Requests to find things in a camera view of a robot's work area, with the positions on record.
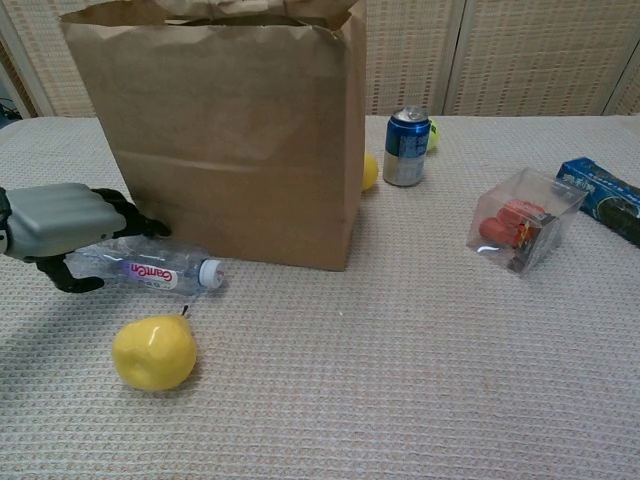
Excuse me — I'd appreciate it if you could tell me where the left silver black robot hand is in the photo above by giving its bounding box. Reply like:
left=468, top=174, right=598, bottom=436
left=0, top=183, right=171, bottom=294

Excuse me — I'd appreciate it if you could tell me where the clear plastic water bottle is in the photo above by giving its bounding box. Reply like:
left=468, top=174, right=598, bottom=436
left=64, top=235, right=225, bottom=299

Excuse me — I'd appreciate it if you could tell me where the yellow pear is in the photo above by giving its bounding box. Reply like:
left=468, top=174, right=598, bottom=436
left=111, top=305, right=198, bottom=392

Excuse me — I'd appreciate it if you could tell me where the brown paper bag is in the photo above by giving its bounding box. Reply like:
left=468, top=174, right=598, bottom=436
left=58, top=0, right=366, bottom=272

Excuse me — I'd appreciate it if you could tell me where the blue silver drink can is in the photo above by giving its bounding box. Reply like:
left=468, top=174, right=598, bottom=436
left=382, top=105, right=431, bottom=188

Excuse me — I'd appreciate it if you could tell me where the yellow lemon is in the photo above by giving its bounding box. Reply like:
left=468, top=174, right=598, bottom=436
left=361, top=152, right=379, bottom=192

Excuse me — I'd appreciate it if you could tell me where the white woven table cloth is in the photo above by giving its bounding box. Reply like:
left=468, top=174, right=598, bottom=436
left=0, top=115, right=640, bottom=480

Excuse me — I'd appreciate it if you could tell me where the clear box with red pieces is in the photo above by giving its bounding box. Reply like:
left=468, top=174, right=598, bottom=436
left=466, top=167, right=587, bottom=278

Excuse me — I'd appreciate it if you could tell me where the beige woven folding screen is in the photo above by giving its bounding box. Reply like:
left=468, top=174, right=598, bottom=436
left=0, top=0, right=640, bottom=119

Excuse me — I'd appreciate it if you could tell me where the blue cookie box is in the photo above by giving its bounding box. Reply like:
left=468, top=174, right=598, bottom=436
left=555, top=157, right=640, bottom=249

